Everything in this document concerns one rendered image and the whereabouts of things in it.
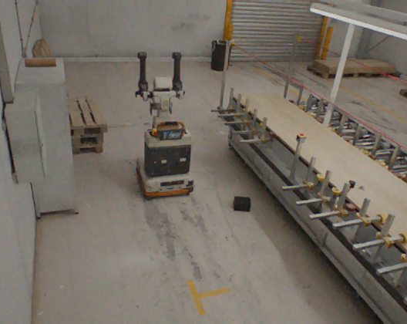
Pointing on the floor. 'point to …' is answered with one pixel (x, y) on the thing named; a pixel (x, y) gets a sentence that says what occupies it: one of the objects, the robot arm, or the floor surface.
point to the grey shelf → (52, 136)
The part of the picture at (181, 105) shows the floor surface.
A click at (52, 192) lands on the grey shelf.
